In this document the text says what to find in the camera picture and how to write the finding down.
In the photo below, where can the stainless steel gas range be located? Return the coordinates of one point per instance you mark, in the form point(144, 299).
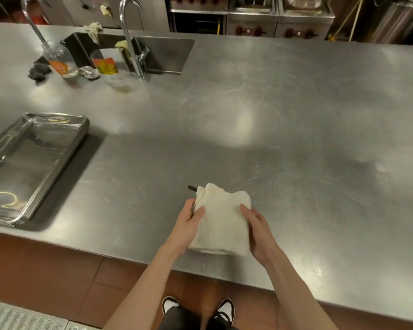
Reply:
point(251, 15)

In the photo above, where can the large steel stockpot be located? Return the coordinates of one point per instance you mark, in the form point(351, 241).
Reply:
point(394, 18)

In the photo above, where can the yellow sponge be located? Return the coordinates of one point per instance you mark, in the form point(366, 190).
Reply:
point(122, 45)

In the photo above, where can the person's left forearm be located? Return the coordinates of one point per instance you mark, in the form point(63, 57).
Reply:
point(143, 288)

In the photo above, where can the person's right hand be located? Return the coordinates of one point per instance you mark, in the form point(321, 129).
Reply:
point(260, 233)

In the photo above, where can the beige rag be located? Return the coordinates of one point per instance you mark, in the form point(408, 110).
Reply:
point(93, 30)

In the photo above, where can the dark scouring pad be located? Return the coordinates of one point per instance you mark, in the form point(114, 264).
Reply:
point(39, 72)

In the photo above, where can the stainless steel sink basin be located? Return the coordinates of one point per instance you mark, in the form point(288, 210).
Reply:
point(151, 53)

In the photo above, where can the person's black trousers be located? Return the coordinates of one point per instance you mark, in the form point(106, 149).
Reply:
point(196, 319)

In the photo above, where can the clear plastic container yellow label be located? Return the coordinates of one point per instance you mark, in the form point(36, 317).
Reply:
point(108, 70)

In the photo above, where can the person's left shoe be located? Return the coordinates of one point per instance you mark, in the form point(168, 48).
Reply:
point(168, 304)

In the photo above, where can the stainless steel tray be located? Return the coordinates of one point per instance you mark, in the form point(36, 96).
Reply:
point(27, 166)

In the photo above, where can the clear jar lid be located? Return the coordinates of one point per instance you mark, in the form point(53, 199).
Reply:
point(88, 72)

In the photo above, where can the chrome gooseneck faucet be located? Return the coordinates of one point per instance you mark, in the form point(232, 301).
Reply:
point(132, 34)
point(34, 20)

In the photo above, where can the person's right forearm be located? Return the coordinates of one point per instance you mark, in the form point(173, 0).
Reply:
point(296, 292)

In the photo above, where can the person's right shoe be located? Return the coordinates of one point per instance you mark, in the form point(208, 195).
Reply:
point(226, 309)

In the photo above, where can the person's left hand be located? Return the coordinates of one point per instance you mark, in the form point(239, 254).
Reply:
point(182, 225)

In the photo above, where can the metal floor drain grate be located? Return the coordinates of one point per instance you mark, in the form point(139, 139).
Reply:
point(24, 317)

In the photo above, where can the white cloth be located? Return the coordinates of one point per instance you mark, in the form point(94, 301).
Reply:
point(222, 221)

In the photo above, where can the person's shoe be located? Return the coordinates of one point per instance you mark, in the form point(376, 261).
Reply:
point(226, 309)
point(168, 304)

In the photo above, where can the person's right thumb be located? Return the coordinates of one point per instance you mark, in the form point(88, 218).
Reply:
point(246, 213)

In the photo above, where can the person's left thumb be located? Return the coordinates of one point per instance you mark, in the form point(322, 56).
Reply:
point(198, 214)

